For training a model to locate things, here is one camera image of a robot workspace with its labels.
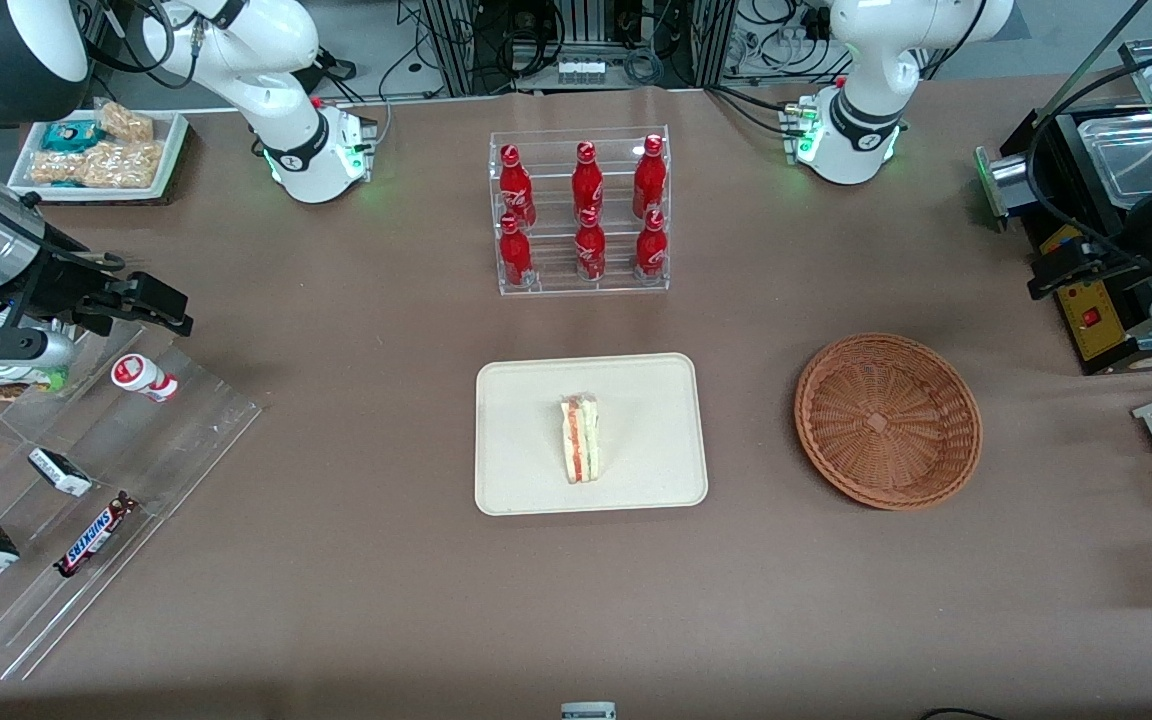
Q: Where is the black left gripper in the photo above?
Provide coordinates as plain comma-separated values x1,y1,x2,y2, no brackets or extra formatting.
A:
1026,183,1152,302

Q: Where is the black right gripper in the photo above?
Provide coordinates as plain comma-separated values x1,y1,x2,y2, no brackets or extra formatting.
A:
0,243,196,338

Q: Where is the triangular sandwich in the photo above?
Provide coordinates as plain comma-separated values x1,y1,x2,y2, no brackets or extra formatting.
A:
560,392,601,485

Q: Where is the steel machine tray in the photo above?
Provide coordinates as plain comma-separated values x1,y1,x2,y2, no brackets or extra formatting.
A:
1079,111,1152,210

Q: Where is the white rectangular snack tray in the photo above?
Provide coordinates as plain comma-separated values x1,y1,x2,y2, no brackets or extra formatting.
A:
7,109,190,203

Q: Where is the brown wicker basket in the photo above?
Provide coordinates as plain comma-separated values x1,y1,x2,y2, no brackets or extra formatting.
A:
794,332,984,512

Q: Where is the cream plastic tray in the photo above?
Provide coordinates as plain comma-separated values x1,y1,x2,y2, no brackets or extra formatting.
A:
474,352,710,517

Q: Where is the black machine with yellow panels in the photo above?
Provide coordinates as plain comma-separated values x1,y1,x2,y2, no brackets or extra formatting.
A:
974,100,1152,377

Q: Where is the white red yogurt bottle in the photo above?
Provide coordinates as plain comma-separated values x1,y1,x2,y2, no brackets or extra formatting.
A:
110,353,180,404

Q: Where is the clear acrylic stepped shelf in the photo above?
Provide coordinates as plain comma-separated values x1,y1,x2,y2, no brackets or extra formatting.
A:
0,318,265,683

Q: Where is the peanut brittle pack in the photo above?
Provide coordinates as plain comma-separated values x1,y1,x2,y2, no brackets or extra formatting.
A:
95,100,156,144
79,139,166,190
30,148,87,187

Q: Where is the teal snack packet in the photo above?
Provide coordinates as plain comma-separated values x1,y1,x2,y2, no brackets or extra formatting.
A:
40,119,103,154

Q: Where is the grey diagonal metal bar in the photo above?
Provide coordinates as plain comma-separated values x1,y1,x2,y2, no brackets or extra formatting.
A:
1034,0,1151,124

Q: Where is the snickers chocolate bar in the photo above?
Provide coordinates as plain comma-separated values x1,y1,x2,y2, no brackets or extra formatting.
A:
53,491,141,579

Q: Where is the red cola bottle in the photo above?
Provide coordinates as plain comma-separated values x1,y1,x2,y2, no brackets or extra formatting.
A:
498,143,538,229
634,208,670,281
632,133,668,220
497,213,536,290
571,140,606,216
574,206,609,284

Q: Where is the clear acrylic bottle rack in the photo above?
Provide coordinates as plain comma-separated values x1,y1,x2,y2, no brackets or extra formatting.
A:
488,125,673,298

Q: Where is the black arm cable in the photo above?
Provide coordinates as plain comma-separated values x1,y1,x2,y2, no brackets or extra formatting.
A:
1025,44,1152,247

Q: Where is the aluminium frame cabinet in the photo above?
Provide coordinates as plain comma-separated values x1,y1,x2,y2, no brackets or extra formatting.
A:
420,0,739,97

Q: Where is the grey coiled cable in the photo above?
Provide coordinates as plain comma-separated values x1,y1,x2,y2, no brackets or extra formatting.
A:
624,48,668,87

